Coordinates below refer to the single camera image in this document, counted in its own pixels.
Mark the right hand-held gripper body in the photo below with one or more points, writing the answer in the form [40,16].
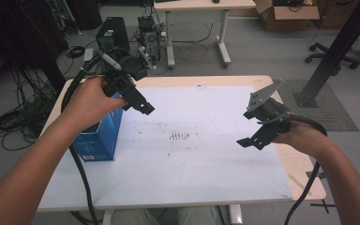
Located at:
[272,111]

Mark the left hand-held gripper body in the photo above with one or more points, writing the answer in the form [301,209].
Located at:
[122,70]

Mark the blue cardboard box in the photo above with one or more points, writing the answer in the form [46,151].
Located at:
[101,140]

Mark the person's right hand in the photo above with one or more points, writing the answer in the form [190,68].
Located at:
[303,137]

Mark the person's left hand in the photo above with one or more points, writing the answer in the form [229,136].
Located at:
[90,106]

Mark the small white power unit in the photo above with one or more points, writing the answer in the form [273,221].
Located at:
[88,53]

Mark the black computer tower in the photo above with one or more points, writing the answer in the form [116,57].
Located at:
[112,31]

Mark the open computer case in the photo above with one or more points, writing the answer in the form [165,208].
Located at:
[150,34]

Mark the grey floor mat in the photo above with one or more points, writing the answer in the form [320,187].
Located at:
[331,115]

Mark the black tape strip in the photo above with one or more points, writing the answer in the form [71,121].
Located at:
[320,175]

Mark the white table mat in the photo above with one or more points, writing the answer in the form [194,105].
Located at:
[184,168]

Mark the white table leg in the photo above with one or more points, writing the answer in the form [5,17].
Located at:
[236,215]

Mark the black office chair base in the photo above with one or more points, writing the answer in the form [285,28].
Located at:
[328,54]

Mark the black metal stand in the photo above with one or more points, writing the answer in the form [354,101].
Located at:
[334,53]

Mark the open brown cardboard box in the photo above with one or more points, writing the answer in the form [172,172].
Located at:
[287,15]

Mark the person's right leg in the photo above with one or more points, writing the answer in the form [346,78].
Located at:
[197,216]

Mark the person's leg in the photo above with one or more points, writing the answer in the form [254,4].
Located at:
[197,216]
[131,217]

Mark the wooden desk with white legs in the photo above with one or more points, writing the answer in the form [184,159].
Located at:
[200,4]

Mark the black curtain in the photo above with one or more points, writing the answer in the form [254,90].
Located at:
[22,31]

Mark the person's left leg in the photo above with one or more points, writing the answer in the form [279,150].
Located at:
[131,217]

